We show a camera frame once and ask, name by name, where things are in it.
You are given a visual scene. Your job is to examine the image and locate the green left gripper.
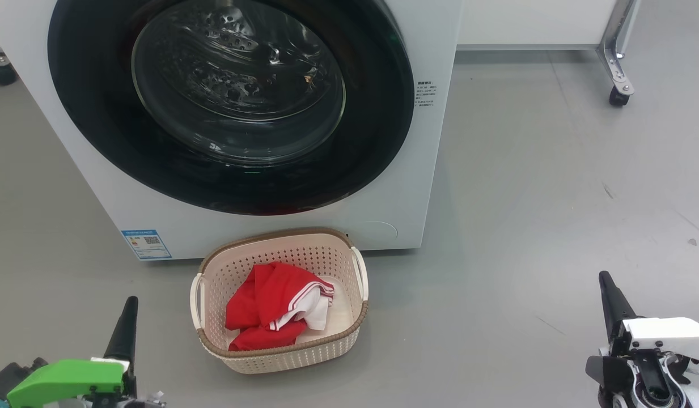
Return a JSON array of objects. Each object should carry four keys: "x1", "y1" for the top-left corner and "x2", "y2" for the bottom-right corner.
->
[{"x1": 6, "y1": 296, "x2": 139, "y2": 408}]

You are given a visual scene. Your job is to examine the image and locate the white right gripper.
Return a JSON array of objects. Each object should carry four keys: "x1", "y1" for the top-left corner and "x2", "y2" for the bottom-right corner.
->
[{"x1": 599, "y1": 271, "x2": 699, "y2": 363}]

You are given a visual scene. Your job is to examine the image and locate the red and white garment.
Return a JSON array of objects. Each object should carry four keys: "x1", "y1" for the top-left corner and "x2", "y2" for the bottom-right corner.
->
[{"x1": 224, "y1": 261, "x2": 336, "y2": 352}]

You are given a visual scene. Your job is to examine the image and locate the round black glass washer door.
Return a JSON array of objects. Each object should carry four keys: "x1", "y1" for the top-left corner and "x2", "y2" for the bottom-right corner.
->
[{"x1": 47, "y1": 0, "x2": 415, "y2": 216}]

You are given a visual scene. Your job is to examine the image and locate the cream perforated laundry basket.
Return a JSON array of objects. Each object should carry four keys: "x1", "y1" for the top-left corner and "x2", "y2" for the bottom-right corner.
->
[{"x1": 190, "y1": 227, "x2": 370, "y2": 375}]

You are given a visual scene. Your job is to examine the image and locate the white front-load washing machine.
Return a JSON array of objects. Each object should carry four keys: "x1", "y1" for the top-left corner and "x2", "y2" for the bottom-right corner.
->
[{"x1": 0, "y1": 0, "x2": 464, "y2": 261}]

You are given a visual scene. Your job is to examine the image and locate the blue energy label sticker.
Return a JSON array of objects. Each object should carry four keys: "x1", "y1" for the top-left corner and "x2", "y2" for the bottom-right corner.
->
[{"x1": 121, "y1": 229, "x2": 173, "y2": 261}]

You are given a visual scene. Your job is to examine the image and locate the small printed text label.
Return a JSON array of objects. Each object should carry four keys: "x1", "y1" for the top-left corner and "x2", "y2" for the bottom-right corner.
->
[{"x1": 415, "y1": 80, "x2": 437, "y2": 109}]

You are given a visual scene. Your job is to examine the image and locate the white partition board chrome leg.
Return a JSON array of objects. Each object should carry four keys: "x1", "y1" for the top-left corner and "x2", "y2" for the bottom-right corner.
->
[{"x1": 456, "y1": 0, "x2": 642, "y2": 94}]

